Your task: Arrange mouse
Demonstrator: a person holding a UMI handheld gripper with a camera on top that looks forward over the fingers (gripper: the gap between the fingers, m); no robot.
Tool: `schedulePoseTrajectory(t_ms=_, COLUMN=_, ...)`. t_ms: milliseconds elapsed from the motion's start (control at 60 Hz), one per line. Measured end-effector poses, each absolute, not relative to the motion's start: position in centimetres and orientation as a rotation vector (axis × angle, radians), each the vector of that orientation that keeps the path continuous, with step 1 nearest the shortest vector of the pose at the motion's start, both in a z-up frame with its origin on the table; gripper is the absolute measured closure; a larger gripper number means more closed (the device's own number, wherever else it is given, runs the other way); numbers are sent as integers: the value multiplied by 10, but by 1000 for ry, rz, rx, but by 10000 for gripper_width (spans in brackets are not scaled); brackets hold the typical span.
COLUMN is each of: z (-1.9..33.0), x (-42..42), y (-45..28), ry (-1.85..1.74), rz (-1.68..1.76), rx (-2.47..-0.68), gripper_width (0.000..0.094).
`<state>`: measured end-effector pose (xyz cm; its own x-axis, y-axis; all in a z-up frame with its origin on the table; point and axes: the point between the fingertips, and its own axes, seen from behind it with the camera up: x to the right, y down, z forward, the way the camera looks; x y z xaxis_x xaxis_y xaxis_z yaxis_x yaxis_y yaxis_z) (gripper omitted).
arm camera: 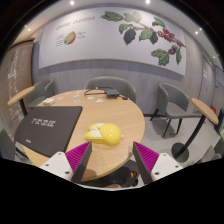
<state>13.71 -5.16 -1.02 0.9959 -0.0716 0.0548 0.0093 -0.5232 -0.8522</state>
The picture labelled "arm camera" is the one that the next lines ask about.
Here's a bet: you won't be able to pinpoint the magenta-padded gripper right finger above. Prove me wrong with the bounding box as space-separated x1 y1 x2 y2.
132 141 184 185

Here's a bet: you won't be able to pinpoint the grey upholstered chair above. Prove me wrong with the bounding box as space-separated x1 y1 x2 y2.
149 82 203 139
26 78 55 111
83 76 138 104
0 128 31 164

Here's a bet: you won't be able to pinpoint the yellow computer mouse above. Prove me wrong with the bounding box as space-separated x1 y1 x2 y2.
83 122 124 147

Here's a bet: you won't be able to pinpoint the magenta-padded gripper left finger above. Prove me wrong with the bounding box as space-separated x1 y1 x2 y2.
39 140 93 184

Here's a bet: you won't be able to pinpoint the grey door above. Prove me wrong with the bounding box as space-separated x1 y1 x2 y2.
199 54 216 108

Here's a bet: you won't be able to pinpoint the ceiling spot lights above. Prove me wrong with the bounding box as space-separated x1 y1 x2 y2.
23 0 204 34

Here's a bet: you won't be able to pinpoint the white wall poster with plant print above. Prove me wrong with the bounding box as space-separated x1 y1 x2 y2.
38 6 187 77

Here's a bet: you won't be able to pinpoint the brown wrapped panel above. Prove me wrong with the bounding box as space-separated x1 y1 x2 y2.
0 39 35 134

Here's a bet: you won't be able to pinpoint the small round wooden side table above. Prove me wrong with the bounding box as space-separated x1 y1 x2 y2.
7 85 36 118
171 97 219 160

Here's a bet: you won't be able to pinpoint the black flat box device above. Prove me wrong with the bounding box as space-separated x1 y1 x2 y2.
104 87 121 99

